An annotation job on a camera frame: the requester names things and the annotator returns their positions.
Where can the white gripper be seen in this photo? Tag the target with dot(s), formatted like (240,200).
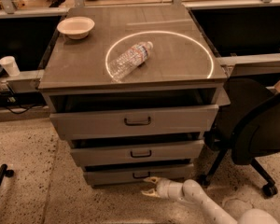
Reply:
(163,188)

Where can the grey bottom drawer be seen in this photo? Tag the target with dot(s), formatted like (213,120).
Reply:
(136,172)

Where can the grey drawer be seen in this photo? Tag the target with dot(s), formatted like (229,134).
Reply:
(136,172)
(118,116)
(121,150)

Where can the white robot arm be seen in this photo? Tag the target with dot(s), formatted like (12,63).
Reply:
(190,192)

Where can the grey middle drawer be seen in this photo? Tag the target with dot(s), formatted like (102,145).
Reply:
(121,150)

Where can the grey top drawer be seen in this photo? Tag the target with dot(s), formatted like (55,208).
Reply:
(118,116)

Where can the grey drawer cabinet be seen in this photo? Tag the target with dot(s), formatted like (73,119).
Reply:
(180,63)

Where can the black office chair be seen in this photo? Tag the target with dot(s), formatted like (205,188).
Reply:
(249,125)

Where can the clear plastic water bottle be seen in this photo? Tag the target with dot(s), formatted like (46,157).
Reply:
(129,60)

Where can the white bowl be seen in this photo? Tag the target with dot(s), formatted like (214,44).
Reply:
(76,27)

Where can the white paper cup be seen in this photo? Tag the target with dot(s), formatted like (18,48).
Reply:
(10,65)

